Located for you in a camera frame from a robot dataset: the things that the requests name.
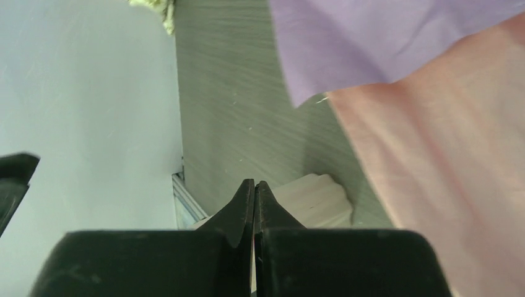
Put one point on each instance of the cream patterned cloth bag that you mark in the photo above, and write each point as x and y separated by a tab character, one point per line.
164	8

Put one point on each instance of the pink flower bouquet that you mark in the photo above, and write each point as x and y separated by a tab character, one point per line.
431	97

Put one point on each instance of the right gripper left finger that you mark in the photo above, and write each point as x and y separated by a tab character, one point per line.
212	260

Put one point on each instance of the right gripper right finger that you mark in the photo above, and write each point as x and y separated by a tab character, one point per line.
292	260

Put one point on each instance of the white ribbed vase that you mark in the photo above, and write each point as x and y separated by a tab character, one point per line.
314	201

